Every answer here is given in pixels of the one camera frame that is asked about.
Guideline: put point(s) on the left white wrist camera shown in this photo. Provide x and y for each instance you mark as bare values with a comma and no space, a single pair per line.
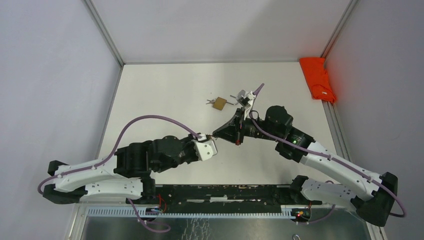
205,150

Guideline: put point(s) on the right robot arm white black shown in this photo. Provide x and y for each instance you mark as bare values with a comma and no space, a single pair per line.
371,195

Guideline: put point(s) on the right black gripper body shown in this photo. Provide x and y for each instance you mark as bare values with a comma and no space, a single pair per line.
247,129

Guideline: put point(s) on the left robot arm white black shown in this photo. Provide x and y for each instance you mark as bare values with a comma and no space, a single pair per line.
125,172

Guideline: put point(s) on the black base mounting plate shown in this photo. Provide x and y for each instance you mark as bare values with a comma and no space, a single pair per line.
225,199

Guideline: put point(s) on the silver keys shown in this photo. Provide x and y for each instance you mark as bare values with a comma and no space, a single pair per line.
211,102

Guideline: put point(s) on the orange folded cloth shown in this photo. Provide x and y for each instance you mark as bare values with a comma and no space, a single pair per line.
317,79

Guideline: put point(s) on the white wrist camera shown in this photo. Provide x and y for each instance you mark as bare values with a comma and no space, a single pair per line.
246,99
205,150

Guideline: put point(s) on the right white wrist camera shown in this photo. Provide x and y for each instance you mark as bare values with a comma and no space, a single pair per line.
246,99

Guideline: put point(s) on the large brass padlock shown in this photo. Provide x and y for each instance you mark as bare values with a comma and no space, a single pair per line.
220,103

